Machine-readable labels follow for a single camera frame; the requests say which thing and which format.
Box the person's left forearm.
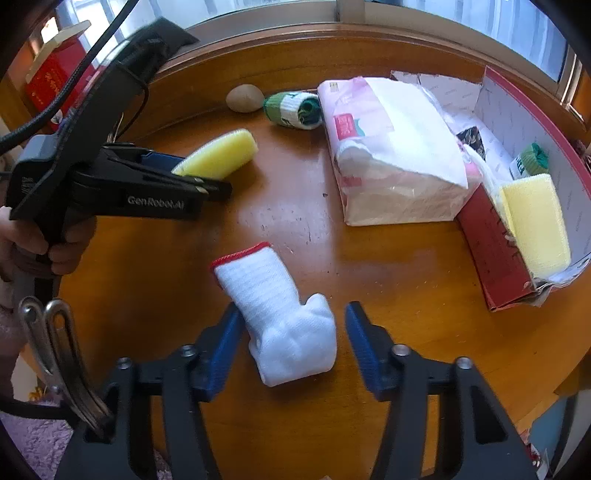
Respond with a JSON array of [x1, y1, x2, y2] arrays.
[[0, 277, 29, 393]]

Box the pink tissue pack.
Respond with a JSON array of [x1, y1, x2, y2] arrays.
[[318, 76, 482, 227]]

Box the red gift box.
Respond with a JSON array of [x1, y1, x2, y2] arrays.
[[25, 21, 93, 132]]

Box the black cable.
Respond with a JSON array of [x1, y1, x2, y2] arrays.
[[0, 0, 139, 155], [0, 398, 81, 422]]

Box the rolled green white sock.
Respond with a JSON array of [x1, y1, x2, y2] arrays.
[[263, 91, 322, 131]]

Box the dark patterned cloth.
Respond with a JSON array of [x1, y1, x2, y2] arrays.
[[456, 127, 486, 160]]

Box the beige stone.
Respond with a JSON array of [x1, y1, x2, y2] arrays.
[[226, 84, 264, 114]]

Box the red shoebox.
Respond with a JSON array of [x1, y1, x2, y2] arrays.
[[390, 67, 591, 313]]

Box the white sock with green print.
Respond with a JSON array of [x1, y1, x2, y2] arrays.
[[509, 142, 550, 180]]

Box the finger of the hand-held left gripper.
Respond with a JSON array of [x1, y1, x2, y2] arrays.
[[92, 159, 232, 202], [104, 144, 186, 172]]

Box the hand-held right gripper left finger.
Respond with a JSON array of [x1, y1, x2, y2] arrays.
[[55, 302, 244, 480]]

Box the white cloth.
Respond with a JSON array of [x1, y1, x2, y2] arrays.
[[462, 143, 506, 204]]

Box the window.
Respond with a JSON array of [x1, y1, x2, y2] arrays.
[[69, 0, 583, 93]]

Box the yellow sponge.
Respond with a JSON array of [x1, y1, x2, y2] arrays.
[[500, 173, 572, 280], [171, 129, 259, 181]]

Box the pink fuzzy clothing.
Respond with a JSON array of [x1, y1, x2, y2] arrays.
[[0, 410, 75, 480]]

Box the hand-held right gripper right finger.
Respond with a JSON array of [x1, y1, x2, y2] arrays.
[[345, 301, 539, 480]]

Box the white sock with red trim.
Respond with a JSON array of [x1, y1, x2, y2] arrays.
[[211, 241, 337, 387]]

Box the metal carabiner clip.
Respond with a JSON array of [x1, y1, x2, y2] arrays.
[[18, 298, 114, 439]]

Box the person's left hand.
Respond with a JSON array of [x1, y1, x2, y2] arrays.
[[0, 207, 96, 280]]

